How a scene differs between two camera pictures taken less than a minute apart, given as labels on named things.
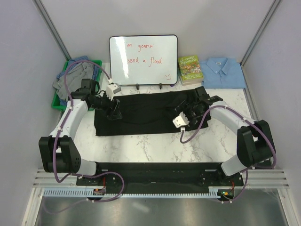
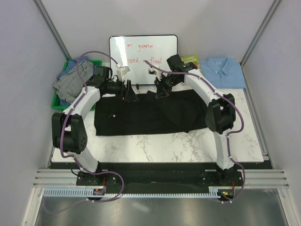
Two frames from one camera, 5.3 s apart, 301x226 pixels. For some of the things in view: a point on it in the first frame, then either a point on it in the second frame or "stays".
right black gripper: x=184 y=105 -> x=161 y=92
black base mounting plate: x=160 y=178 stays
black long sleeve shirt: x=149 y=113 stays
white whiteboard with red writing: x=145 y=60 stays
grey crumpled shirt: x=73 y=80 stays
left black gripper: x=115 y=113 -> x=130 y=95
